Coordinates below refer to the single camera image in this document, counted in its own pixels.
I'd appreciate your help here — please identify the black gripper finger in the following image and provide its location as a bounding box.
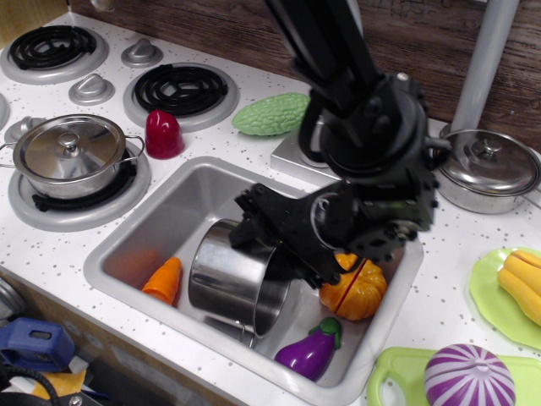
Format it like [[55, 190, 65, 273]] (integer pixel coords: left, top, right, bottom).
[[229, 217, 263, 249], [265, 249, 311, 281]]

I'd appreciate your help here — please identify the green cutting board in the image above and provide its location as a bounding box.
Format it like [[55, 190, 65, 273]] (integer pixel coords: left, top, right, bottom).
[[366, 347, 540, 405]]

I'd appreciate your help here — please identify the front stove burner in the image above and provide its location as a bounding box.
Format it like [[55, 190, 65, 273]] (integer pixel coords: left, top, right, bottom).
[[8, 154, 151, 232]]

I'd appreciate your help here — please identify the lidded steel pan right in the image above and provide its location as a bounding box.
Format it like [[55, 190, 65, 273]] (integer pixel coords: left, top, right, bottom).
[[435, 129, 540, 214]]

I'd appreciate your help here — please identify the grey vertical pole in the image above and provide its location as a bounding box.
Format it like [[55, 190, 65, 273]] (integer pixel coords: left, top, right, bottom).
[[450, 0, 520, 132]]

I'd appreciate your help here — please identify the back left stove burner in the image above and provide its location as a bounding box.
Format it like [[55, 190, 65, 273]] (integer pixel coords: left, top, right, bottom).
[[1, 25, 108, 85]]

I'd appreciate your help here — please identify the orange toy pumpkin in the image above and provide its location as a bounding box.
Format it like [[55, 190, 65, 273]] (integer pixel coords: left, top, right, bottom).
[[319, 254, 388, 321]]

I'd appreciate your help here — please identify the lidded steel pot on burner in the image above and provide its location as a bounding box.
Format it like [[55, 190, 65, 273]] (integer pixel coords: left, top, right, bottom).
[[1, 114, 145, 200]]

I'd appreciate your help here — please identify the yellow cloth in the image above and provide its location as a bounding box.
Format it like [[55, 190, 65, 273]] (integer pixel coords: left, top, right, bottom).
[[43, 370, 86, 397]]

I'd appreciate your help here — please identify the blue device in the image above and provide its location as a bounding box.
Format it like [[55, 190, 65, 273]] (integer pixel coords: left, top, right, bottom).
[[1, 317, 75, 372]]

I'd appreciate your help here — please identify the grey stove knob lower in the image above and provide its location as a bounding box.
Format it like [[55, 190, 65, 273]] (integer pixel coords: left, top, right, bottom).
[[68, 74, 115, 106]]

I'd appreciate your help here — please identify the grey stove knob left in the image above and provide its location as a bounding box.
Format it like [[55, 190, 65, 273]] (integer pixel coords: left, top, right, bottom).
[[4, 116, 46, 144]]

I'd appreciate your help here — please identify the green plate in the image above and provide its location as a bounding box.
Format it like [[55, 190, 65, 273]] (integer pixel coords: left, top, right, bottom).
[[469, 248, 540, 354]]

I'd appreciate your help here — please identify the orange toy carrot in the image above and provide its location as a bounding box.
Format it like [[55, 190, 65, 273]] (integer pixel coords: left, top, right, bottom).
[[142, 257, 183, 305]]

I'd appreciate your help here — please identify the grey stove knob upper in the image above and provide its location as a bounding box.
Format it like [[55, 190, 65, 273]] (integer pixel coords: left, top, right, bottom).
[[121, 38, 163, 69]]

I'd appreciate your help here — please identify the grey metal sink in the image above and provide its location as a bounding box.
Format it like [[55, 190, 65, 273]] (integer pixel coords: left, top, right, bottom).
[[84, 157, 424, 405]]

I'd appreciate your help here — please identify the green toy bitter gourd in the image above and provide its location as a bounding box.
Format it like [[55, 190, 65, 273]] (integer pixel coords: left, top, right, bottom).
[[232, 92, 310, 136]]

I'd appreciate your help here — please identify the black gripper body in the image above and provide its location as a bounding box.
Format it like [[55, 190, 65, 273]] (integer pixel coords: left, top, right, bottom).
[[234, 184, 344, 288]]

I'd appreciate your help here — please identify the purple toy eggplant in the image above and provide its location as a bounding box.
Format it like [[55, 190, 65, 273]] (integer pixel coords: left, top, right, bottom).
[[274, 317, 342, 381]]

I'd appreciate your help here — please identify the back right stove burner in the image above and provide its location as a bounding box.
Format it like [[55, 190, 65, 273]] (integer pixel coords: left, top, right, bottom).
[[123, 63, 239, 133]]

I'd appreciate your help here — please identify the grey stove knob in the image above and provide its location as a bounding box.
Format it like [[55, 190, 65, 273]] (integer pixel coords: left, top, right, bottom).
[[121, 38, 163, 69], [4, 116, 46, 144], [68, 74, 115, 106]]

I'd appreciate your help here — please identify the black cable lower left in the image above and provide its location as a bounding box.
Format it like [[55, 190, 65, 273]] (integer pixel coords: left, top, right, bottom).
[[0, 361, 58, 406]]

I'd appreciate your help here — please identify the yellow toy squash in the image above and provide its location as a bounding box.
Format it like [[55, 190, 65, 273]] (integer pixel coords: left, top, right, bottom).
[[497, 250, 540, 326]]

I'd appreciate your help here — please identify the stove burner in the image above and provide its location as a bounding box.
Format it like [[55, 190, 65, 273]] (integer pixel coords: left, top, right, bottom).
[[123, 63, 239, 133], [1, 25, 108, 85], [8, 154, 151, 232]]

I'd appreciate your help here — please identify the red toy pepper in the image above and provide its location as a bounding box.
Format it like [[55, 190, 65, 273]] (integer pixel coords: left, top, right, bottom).
[[145, 110, 185, 160]]

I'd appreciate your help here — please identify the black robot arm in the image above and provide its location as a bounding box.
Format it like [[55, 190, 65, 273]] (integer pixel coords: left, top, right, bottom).
[[229, 1, 451, 288]]

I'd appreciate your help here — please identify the purple striped toy onion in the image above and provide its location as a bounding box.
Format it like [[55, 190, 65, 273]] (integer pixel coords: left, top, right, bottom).
[[424, 343, 516, 405]]

